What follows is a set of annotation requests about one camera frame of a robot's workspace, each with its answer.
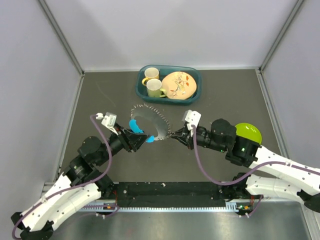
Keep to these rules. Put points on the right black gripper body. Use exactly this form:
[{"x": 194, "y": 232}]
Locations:
[{"x": 188, "y": 137}]

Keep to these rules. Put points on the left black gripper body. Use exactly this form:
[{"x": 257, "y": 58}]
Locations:
[{"x": 123, "y": 139}]

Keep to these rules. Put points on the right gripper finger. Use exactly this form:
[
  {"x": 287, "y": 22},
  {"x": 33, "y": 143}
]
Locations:
[
  {"x": 180, "y": 133},
  {"x": 178, "y": 141}
]

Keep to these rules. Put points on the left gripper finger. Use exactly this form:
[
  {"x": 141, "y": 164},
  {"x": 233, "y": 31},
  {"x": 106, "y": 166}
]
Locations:
[
  {"x": 136, "y": 140},
  {"x": 127, "y": 131}
]

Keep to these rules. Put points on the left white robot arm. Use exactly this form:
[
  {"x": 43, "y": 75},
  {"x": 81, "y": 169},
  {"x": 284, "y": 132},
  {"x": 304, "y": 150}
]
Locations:
[{"x": 79, "y": 184}]

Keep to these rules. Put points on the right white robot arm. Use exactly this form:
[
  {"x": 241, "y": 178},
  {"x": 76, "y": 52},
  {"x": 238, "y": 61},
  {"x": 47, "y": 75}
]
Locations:
[{"x": 269, "y": 174}]

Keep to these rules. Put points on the teal plastic tub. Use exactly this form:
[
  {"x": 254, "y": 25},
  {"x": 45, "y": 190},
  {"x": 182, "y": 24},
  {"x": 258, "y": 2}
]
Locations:
[{"x": 141, "y": 90}]

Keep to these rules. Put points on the floral peach plate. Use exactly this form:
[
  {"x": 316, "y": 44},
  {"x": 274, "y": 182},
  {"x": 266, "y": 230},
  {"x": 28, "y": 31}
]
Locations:
[{"x": 179, "y": 85}]

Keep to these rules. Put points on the front yellow-green mug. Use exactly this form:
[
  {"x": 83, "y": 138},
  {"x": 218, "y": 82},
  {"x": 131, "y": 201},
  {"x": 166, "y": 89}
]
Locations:
[{"x": 154, "y": 89}]

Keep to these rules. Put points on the lime green plate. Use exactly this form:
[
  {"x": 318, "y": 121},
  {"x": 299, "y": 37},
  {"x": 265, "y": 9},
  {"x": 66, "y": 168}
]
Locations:
[{"x": 249, "y": 131}]

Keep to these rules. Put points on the rear yellow mug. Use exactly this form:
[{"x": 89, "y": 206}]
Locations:
[{"x": 150, "y": 73}]

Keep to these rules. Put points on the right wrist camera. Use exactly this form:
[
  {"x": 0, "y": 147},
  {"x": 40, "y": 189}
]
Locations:
[{"x": 191, "y": 117}]

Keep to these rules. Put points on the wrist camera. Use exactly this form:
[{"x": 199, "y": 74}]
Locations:
[
  {"x": 108, "y": 120},
  {"x": 191, "y": 117}
]

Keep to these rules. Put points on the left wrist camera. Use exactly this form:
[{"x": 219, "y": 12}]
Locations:
[{"x": 108, "y": 120}]

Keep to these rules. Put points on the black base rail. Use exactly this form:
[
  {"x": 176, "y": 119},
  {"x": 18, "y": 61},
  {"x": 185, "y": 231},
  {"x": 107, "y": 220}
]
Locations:
[{"x": 169, "y": 195}]

